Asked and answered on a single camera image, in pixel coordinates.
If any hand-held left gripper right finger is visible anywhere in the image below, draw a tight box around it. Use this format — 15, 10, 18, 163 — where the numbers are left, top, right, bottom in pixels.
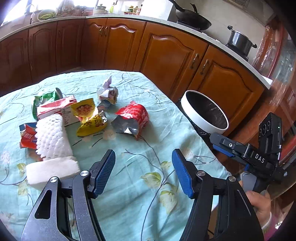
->
171, 149, 265, 241

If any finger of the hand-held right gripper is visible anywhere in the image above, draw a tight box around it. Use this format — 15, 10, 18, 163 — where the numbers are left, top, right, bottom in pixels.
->
209, 132, 249, 163

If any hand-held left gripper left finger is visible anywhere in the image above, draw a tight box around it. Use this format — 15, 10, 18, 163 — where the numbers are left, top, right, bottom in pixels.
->
21, 149, 116, 241

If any white bin with black bag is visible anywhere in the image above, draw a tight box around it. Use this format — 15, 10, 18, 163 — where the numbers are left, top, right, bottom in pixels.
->
177, 90, 229, 144

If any red milk carton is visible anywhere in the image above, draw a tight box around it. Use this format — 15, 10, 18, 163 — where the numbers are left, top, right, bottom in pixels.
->
37, 95, 78, 127

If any green snack bag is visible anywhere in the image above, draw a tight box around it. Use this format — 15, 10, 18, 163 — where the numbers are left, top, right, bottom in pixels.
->
32, 88, 64, 114

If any person's right hand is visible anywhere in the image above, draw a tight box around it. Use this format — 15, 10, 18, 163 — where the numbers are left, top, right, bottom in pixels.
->
238, 179, 272, 230

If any floral light green tablecloth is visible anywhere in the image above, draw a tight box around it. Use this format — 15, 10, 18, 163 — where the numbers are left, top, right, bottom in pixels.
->
0, 70, 232, 241

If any yellow snack bag red print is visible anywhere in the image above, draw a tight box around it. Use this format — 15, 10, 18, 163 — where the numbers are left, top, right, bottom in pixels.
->
76, 111, 108, 138

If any white foam block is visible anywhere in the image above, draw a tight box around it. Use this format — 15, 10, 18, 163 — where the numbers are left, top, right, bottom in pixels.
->
26, 156, 81, 186

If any white foam fruit net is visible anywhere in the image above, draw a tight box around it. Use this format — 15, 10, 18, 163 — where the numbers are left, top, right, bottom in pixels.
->
35, 113, 73, 161

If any orange-yellow snack bag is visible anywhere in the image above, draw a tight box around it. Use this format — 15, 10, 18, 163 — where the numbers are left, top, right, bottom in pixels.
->
70, 98, 96, 123

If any crumpled silver purple wrapper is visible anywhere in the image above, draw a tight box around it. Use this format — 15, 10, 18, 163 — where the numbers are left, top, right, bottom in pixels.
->
97, 76, 118, 109

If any clear plastic sheet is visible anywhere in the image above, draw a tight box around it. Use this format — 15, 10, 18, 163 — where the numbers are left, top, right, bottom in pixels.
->
252, 22, 296, 98

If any small red blue packet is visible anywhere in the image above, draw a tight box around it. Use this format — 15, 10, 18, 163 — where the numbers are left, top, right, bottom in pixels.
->
19, 123, 38, 150

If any wooden kitchen base cabinet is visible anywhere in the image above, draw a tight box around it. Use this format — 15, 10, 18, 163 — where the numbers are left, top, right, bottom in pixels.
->
0, 17, 266, 139

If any dark cooking pot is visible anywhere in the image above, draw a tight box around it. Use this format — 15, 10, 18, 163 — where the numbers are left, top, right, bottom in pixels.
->
226, 25, 258, 52

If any black wok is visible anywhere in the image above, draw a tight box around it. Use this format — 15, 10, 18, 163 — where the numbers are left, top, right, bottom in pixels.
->
170, 0, 212, 32

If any white kitchen countertop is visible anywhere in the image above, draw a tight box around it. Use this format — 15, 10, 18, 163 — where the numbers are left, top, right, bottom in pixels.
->
0, 14, 274, 91

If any white lidded pot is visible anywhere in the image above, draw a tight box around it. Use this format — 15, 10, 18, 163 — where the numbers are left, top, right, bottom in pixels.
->
93, 4, 108, 16

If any bowl of green vegetables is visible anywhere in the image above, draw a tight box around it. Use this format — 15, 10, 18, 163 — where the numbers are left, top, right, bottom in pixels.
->
37, 9, 57, 20

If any kitchen window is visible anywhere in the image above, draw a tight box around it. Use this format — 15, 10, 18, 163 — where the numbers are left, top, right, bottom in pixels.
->
0, 0, 97, 26

